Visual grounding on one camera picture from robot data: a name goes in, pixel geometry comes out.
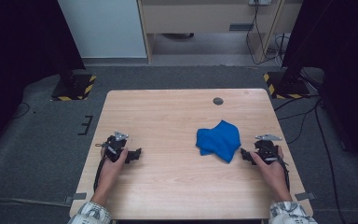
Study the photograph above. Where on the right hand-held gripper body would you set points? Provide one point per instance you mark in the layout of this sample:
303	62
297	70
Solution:
265	149

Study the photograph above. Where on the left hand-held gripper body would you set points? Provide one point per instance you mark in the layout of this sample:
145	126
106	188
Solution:
115	146

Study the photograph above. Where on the blue cloth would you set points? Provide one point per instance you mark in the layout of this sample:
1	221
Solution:
219	140

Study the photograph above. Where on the person's left hand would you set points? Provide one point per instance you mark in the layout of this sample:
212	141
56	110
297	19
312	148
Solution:
110	172

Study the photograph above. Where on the person's right hand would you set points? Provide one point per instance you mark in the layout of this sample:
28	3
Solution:
273	174

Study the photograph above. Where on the grey round table grommet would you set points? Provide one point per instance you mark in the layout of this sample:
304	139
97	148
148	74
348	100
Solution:
218	101

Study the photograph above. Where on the grey tape strip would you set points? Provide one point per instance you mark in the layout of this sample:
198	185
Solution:
305	196
76	197

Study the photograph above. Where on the black stand with striped base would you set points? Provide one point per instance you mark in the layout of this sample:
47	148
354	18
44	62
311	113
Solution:
74	90
287	87

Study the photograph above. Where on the white panel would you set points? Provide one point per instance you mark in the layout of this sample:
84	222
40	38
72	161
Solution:
102	28

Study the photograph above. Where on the dark object under desk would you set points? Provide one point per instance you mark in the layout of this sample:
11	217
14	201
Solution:
178	35

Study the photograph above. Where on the black curtain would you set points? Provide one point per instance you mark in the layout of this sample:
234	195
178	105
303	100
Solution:
341	46
18	46

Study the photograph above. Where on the light wooden desk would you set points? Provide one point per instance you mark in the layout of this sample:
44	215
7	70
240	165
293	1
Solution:
192	18

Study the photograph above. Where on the white power strip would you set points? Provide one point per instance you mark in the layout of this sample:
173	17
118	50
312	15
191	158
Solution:
260	2

